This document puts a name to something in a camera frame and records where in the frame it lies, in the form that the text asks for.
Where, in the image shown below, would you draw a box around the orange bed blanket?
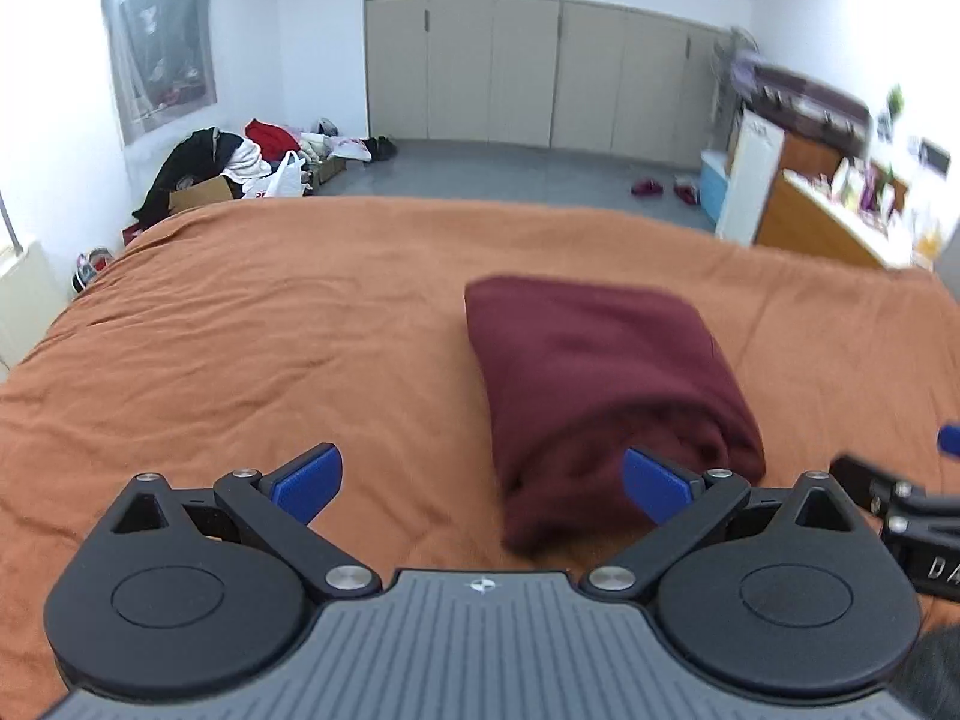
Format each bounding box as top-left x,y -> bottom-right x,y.
0,195 -> 960,710

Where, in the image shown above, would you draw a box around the dark cloth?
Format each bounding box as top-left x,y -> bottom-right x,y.
889,626 -> 960,720

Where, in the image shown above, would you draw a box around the dark suitcase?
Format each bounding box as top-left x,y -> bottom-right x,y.
748,64 -> 872,142

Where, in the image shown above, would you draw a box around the white board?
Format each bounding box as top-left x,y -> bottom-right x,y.
715,108 -> 786,246

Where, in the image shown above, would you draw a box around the grey window curtain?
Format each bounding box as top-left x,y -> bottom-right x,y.
96,0 -> 220,149

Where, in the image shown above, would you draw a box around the red and white shoes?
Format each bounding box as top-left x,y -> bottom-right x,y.
70,246 -> 115,295

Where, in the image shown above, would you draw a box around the maroon pants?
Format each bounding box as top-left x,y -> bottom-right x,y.
463,276 -> 767,560

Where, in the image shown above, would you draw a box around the light blue box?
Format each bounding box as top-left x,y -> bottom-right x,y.
698,148 -> 733,226

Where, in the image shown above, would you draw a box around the clutter on desk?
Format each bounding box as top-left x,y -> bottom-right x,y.
825,156 -> 914,217

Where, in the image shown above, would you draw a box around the white plastic bag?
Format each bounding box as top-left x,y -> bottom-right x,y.
240,151 -> 311,200

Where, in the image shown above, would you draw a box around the black jacket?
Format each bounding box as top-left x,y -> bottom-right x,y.
133,127 -> 242,230

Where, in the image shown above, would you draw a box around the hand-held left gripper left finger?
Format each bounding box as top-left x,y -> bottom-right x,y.
105,442 -> 383,599

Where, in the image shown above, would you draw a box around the wooden desk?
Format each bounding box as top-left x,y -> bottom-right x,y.
754,133 -> 940,272

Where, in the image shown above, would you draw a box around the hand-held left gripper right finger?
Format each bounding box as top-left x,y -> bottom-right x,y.
581,446 -> 865,595

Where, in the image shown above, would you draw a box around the beige wardrobe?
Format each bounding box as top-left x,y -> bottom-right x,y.
363,0 -> 734,170

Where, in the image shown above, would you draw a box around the red garment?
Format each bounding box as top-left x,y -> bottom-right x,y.
245,118 -> 302,160

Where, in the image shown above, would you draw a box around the cardboard box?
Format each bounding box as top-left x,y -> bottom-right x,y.
168,175 -> 235,215

